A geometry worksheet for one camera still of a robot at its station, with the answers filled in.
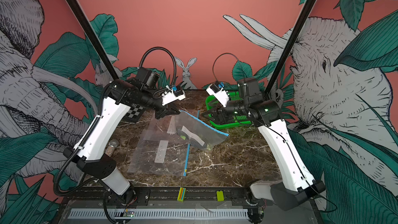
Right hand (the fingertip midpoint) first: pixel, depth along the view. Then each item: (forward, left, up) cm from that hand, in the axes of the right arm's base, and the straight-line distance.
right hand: (206, 107), depth 61 cm
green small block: (-25, -7, -39) cm, 47 cm away
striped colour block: (-25, +12, -36) cm, 46 cm away
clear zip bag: (-3, +26, -38) cm, 46 cm away
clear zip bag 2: (+10, +24, -39) cm, 47 cm away
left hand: (+2, +12, -4) cm, 13 cm away
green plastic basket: (+15, -22, -32) cm, 41 cm away
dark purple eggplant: (-2, +7, -23) cm, 24 cm away
